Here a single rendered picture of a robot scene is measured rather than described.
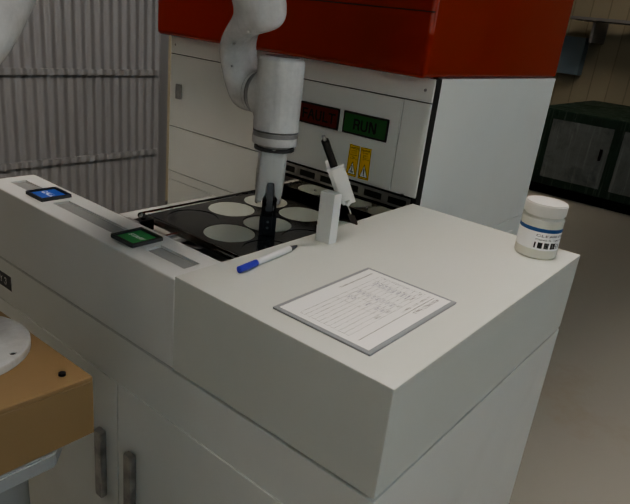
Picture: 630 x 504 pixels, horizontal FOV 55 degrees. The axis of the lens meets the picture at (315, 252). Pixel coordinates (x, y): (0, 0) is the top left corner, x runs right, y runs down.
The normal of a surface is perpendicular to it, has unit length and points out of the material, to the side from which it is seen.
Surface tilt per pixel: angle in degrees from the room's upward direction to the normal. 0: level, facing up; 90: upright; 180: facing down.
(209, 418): 90
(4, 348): 4
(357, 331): 0
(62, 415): 90
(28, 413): 90
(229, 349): 90
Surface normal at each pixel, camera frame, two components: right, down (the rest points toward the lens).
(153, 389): -0.63, 0.22
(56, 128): 0.76, 0.31
